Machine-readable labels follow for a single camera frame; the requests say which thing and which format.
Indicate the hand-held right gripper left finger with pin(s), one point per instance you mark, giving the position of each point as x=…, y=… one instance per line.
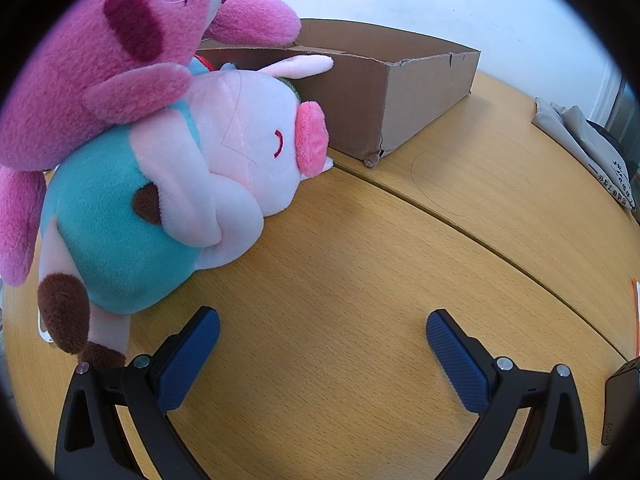
x=185, y=355

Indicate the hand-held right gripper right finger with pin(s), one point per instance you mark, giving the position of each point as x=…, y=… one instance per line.
x=457, y=365

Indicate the pig plush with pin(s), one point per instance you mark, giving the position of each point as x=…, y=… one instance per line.
x=125, y=240

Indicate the white smartphone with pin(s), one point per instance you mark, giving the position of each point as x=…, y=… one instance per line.
x=44, y=327

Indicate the brown cardboard box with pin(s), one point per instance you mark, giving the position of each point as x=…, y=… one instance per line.
x=390, y=100

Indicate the pink plush bear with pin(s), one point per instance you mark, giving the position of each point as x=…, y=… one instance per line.
x=75, y=85

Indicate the black charger block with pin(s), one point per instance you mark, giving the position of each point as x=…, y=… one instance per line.
x=622, y=405

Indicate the grey cloth bag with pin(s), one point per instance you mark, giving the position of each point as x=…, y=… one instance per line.
x=580, y=145

